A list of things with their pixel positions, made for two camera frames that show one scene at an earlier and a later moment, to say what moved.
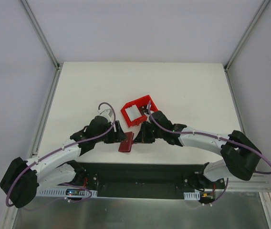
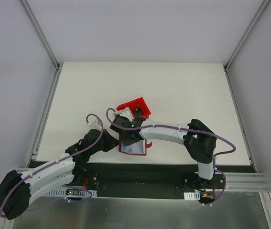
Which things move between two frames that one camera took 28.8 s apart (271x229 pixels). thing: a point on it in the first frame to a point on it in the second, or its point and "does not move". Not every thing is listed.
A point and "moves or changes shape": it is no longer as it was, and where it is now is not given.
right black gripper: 146,131 to 128,137
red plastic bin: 139,102 moves or changes shape
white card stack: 133,112 to 126,112
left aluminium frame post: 41,35 does not move
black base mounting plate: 148,180 does not move
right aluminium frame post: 264,4 does not move
